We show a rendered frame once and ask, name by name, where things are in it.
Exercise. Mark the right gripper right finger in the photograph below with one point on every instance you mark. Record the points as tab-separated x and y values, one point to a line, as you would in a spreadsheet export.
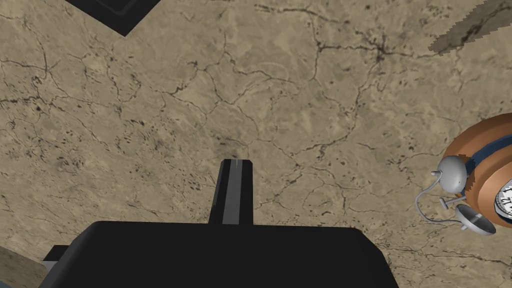
244	196

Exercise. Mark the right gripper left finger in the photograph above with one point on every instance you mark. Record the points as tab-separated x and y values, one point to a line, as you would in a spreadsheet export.
223	196

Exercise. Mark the black flat square object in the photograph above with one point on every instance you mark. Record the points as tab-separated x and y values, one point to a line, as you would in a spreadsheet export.
120	14

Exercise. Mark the orange alarm clock grey bells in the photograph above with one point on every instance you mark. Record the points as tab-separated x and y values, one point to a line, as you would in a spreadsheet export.
484	160

